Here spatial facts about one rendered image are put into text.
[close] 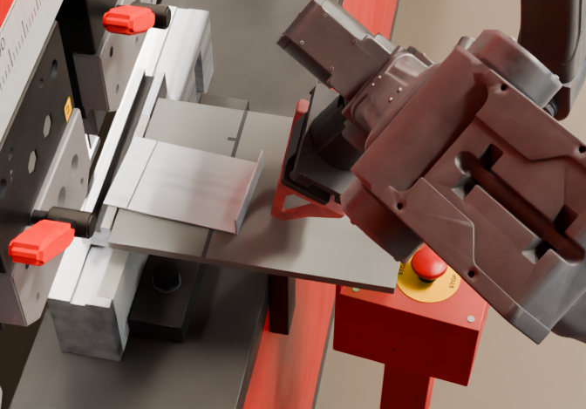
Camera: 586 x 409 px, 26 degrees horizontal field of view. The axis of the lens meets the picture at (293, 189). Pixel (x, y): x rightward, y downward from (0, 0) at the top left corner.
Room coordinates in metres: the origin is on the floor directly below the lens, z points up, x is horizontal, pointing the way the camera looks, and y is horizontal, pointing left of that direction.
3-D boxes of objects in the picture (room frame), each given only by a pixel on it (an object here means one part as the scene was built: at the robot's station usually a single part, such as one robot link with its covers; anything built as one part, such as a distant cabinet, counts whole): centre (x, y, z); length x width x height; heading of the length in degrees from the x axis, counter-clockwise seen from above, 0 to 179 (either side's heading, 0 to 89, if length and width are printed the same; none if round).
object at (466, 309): (0.84, -0.15, 0.75); 0.20 x 0.16 x 0.18; 162
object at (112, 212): (0.76, 0.16, 0.99); 0.14 x 0.01 x 0.03; 169
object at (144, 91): (0.79, 0.16, 0.99); 0.20 x 0.03 x 0.03; 169
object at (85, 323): (0.82, 0.16, 0.92); 0.39 x 0.06 x 0.10; 169
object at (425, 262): (0.79, -0.15, 0.79); 0.04 x 0.04 x 0.04
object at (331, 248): (0.74, 0.02, 1.00); 0.26 x 0.18 x 0.01; 79
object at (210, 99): (0.79, 0.10, 0.89); 0.30 x 0.05 x 0.03; 169
